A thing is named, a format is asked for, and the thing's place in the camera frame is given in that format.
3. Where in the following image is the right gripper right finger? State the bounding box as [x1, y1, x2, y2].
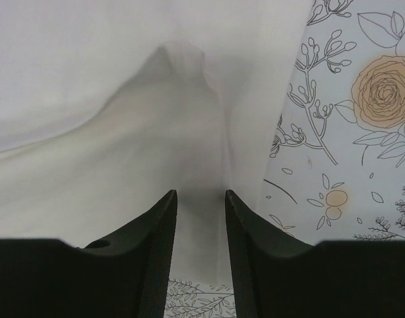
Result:
[225, 190, 405, 317]

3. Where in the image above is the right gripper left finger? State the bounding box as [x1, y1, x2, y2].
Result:
[0, 190, 177, 317]

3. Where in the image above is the white t shirt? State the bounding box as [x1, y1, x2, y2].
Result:
[0, 1, 312, 285]

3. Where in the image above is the floral table mat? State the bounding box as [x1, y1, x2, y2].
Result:
[165, 1, 405, 317]

